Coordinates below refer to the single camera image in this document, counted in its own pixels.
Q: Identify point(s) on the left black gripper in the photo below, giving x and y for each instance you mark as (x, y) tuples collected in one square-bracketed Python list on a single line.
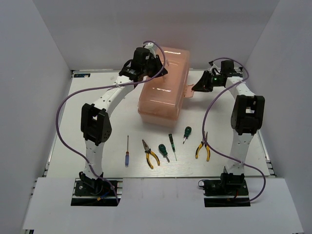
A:
[(157, 59)]

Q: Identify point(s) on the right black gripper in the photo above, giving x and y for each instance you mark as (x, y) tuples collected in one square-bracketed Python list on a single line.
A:
[(202, 85)]

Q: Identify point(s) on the pink plastic toolbox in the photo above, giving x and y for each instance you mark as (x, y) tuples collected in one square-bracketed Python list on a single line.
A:
[(161, 99)]

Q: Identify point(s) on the green stubby screwdriver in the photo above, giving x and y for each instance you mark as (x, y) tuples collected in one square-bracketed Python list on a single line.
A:
[(163, 151), (187, 132)]

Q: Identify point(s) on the thin green precision screwdriver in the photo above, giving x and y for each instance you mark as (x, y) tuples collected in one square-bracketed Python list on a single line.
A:
[(172, 144)]

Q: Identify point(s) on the yellow combination pliers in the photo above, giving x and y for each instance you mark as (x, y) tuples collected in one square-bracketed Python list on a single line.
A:
[(149, 153)]

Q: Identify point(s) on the blue handled long screwdriver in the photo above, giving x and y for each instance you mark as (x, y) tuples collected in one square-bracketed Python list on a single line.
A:
[(127, 153)]

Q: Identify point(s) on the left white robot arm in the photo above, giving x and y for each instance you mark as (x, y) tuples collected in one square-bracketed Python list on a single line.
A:
[(95, 117)]

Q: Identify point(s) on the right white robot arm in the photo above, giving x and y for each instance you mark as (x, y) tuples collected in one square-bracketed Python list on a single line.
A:
[(248, 110)]

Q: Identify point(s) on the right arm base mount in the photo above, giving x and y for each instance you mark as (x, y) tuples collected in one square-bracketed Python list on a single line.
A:
[(228, 191)]

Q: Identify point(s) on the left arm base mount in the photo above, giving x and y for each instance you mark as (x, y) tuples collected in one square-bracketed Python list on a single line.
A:
[(96, 192)]

